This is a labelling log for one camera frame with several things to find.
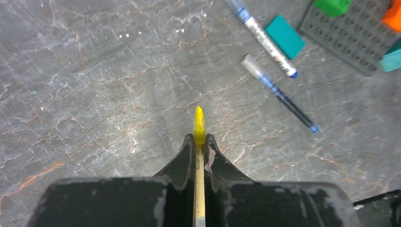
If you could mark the green lego brick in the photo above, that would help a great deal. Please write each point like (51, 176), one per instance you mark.
(333, 8)

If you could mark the teal block centre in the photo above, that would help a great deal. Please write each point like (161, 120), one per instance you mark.
(286, 38)

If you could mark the dark blue pen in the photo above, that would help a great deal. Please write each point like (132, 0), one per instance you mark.
(258, 71)

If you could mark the blue white pen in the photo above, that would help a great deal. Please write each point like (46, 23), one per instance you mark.
(239, 8)

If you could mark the grey lego baseplate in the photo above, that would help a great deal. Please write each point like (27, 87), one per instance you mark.
(357, 37)

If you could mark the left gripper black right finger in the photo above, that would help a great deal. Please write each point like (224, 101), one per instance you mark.
(235, 200)

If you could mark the yellow pen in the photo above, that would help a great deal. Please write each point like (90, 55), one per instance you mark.
(199, 132)

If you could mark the teal block near baseplate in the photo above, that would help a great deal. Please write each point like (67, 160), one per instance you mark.
(392, 59)

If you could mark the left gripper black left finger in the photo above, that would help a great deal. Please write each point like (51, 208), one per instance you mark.
(165, 199)

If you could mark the orange curved block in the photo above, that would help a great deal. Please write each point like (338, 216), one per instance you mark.
(392, 16)

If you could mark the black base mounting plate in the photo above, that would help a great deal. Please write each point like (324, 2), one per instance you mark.
(383, 210)

